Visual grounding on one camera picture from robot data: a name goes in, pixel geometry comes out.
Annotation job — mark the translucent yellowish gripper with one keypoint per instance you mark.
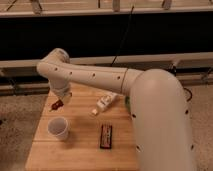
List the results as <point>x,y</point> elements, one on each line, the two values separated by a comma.
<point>66,98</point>

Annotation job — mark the dark red pepper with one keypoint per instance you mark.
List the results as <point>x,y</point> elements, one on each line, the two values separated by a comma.
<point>56,105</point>

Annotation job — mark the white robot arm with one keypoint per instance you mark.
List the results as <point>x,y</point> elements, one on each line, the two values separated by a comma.
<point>159,109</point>

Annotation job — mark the white plastic bottle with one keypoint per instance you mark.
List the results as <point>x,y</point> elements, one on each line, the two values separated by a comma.
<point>104,102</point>

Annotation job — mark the wooden board table top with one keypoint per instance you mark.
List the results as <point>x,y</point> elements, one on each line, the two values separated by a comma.
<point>81,151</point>

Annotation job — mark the green bowl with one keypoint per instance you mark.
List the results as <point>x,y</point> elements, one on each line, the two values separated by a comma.
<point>127,103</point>

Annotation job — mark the metal rail frame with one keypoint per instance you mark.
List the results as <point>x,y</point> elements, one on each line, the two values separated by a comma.
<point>164,61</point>

